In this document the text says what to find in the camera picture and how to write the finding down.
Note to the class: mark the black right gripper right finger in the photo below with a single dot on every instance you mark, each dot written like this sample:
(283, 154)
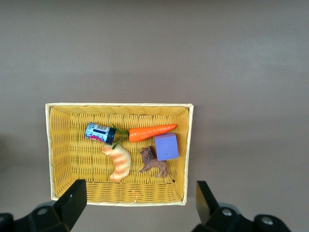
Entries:
(207, 207)

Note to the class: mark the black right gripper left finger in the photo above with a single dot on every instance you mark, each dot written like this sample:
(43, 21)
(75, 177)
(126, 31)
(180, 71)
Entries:
(72, 203)

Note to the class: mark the yellow wicker tray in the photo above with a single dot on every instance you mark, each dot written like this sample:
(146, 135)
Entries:
(72, 164)

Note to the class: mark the toy croissant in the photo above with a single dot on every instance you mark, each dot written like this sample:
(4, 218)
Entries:
(119, 162)

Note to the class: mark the brown toy lion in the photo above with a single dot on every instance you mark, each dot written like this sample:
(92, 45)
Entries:
(154, 164)

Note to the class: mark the purple foam cube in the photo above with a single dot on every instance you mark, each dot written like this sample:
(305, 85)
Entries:
(166, 147)

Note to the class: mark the small black-capped can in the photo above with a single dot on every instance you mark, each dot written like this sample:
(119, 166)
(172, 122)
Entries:
(99, 133)

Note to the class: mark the orange toy carrot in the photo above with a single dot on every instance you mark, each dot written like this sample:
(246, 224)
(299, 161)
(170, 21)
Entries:
(149, 133)

